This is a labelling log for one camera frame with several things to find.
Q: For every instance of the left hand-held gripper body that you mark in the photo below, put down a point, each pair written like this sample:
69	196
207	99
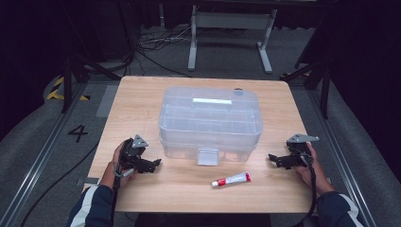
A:
132	154

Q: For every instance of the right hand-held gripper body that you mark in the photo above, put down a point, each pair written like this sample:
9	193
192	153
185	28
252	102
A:
298	157

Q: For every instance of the red white ointment tube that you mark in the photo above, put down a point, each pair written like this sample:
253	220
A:
231	179

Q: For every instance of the clear plastic storage box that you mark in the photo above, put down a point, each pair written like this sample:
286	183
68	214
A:
209	123

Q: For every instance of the person's left hand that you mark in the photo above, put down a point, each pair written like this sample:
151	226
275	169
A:
115	164

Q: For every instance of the person's right hand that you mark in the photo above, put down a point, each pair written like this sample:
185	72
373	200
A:
310	176

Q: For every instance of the small grey tape strip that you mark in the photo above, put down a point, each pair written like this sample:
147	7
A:
91	181

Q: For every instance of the large grey floor tape patch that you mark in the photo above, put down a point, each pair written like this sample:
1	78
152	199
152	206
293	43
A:
106	101

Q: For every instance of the black metal stand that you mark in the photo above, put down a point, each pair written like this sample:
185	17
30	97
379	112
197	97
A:
324	91
66	88

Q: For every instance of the yellow black hazard tape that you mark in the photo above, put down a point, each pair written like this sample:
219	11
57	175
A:
55	93

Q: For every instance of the aluminium floor rail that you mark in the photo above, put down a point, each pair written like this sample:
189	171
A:
335	142
38	164

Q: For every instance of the white metal desk frame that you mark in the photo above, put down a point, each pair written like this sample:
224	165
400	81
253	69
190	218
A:
266	47

